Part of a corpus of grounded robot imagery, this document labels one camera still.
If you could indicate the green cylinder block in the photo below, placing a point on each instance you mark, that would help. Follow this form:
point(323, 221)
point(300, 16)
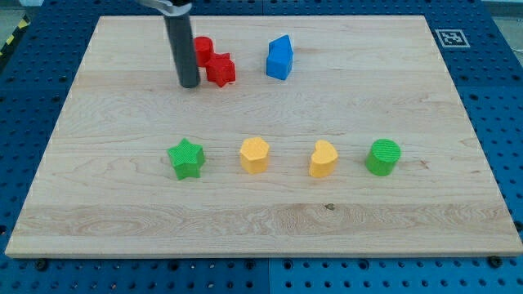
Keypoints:
point(383, 157)

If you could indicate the silver metal rod mount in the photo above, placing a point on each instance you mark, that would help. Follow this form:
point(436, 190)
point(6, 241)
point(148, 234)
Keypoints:
point(166, 7)

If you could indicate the green star block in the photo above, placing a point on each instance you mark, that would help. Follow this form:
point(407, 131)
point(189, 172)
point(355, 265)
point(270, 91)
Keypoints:
point(186, 159)

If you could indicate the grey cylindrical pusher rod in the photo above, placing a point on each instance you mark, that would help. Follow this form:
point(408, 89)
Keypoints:
point(177, 20)

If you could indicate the light wooden board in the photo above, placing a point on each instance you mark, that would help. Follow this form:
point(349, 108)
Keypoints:
point(105, 187)

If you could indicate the white fiducial marker tag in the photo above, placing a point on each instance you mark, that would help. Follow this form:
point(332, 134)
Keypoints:
point(452, 38)

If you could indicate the red cylinder block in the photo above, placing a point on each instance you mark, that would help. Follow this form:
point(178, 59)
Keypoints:
point(203, 47)

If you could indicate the blue house-shaped block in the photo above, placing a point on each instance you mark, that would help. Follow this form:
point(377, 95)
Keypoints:
point(279, 61)

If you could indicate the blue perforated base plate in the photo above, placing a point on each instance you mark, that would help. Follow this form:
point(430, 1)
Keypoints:
point(41, 69)

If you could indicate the yellow heart block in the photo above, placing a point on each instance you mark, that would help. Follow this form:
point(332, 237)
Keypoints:
point(323, 159)

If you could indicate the yellow hexagon block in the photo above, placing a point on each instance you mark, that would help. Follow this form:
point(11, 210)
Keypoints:
point(254, 155)

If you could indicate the red star block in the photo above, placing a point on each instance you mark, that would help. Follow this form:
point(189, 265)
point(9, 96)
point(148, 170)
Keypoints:
point(220, 69)

